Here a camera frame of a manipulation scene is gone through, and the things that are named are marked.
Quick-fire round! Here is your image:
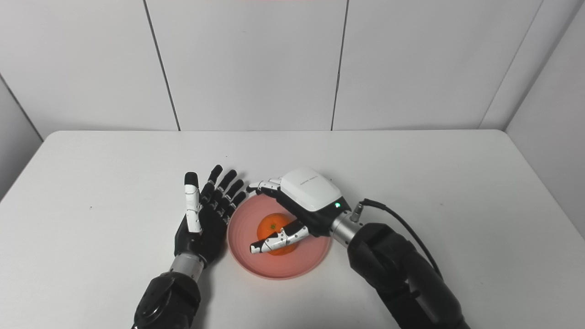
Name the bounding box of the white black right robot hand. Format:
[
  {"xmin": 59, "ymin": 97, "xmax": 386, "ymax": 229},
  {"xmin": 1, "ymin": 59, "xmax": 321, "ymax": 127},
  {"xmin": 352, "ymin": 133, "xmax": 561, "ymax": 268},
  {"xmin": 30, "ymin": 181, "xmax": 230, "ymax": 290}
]
[{"xmin": 247, "ymin": 167, "xmax": 352, "ymax": 255}]

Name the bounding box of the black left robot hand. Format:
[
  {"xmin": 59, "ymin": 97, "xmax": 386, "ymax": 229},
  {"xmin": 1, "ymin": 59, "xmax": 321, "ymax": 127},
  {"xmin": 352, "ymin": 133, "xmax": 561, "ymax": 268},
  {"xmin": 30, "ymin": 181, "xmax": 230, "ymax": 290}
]
[{"xmin": 174, "ymin": 164, "xmax": 247, "ymax": 268}]

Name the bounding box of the orange fruit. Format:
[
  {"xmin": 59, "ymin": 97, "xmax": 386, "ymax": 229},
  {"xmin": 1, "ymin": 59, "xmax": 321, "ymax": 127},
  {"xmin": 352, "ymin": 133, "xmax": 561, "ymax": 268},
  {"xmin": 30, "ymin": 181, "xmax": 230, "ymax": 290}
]
[{"xmin": 256, "ymin": 213, "xmax": 300, "ymax": 256}]

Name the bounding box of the pink plastic plate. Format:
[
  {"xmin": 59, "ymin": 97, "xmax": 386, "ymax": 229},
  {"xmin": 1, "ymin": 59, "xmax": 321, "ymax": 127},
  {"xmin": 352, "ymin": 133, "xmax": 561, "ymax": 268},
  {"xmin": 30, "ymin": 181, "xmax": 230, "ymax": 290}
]
[{"xmin": 227, "ymin": 194, "xmax": 332, "ymax": 280}]

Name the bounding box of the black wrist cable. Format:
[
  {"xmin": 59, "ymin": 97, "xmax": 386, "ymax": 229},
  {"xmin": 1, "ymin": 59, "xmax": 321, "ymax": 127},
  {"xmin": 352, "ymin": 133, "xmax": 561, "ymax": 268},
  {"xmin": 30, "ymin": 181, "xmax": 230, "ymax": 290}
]
[{"xmin": 351, "ymin": 199, "xmax": 443, "ymax": 280}]

